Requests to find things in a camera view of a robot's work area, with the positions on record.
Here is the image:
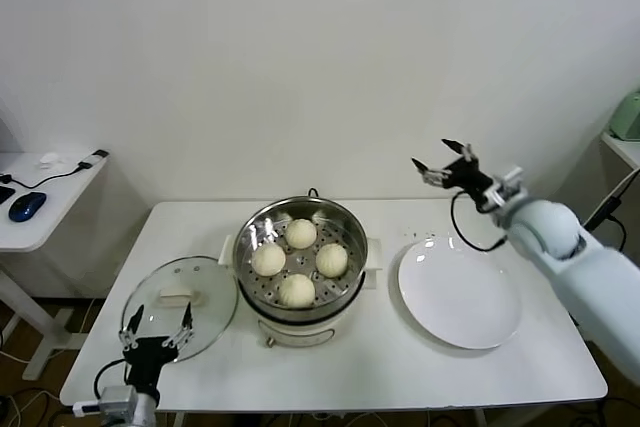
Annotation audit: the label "glass pot lid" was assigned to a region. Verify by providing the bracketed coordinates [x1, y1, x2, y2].
[121, 255, 239, 361]

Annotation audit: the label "pale green appliance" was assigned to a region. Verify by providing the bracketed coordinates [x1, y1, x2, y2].
[608, 89, 640, 142]

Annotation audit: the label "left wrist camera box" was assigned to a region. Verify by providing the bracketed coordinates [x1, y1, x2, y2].
[72, 399, 105, 417]

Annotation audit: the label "black cable with adapter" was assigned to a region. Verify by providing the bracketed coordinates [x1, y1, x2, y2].
[0, 149, 110, 187]

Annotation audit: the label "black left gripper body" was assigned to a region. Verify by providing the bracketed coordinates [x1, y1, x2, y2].
[123, 336, 181, 391]

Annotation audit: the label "white side desk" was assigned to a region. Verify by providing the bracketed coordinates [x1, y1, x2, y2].
[0, 150, 110, 382]

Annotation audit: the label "small white crumpled object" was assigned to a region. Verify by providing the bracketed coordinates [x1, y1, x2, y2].
[37, 151, 65, 171]

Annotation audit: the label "blue computer mouse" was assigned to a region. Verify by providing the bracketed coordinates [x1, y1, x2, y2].
[8, 191, 49, 223]

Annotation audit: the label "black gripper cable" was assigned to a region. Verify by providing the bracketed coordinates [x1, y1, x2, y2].
[449, 191, 509, 252]
[93, 359, 129, 396]

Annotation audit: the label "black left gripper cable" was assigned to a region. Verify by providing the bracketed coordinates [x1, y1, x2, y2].
[93, 359, 129, 396]

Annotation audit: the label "white side shelf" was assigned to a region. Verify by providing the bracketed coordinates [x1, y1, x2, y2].
[601, 131, 640, 171]

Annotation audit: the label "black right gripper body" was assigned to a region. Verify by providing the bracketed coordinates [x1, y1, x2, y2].
[444, 156, 496, 201]

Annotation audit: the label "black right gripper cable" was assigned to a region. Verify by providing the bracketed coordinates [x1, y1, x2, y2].
[449, 191, 509, 252]

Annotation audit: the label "white round plate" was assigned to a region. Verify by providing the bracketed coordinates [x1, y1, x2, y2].
[398, 237, 524, 350]

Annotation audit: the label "black hanging cable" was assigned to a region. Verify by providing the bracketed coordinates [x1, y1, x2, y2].
[605, 214, 627, 268]

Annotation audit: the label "black power adapter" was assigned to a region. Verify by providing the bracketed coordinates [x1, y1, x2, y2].
[584, 196, 624, 233]

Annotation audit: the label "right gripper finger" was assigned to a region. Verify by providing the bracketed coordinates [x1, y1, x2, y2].
[441, 139, 476, 164]
[411, 158, 451, 186]

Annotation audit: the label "white steamed baozi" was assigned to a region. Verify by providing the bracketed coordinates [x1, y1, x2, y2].
[277, 272, 317, 309]
[285, 219, 318, 250]
[251, 245, 287, 277]
[315, 243, 349, 278]

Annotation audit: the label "stainless steel steamer basket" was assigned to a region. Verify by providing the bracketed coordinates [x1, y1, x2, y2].
[233, 198, 370, 311]

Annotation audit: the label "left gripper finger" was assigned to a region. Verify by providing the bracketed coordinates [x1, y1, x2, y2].
[164, 302, 195, 347]
[118, 304, 145, 351]

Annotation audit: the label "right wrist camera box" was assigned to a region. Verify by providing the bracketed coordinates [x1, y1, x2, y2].
[487, 165, 529, 211]

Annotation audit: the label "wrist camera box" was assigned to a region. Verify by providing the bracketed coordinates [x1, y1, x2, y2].
[72, 399, 105, 417]
[487, 165, 529, 211]

